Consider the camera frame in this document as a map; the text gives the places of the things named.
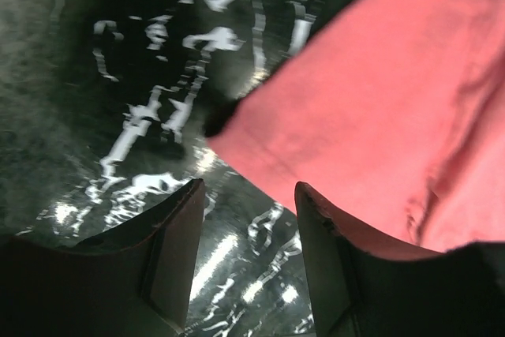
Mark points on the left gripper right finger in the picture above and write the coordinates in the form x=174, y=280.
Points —
x=363, y=282

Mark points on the dusty red t-shirt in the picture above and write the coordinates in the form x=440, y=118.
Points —
x=395, y=114

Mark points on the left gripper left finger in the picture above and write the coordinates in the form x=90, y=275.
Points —
x=132, y=280

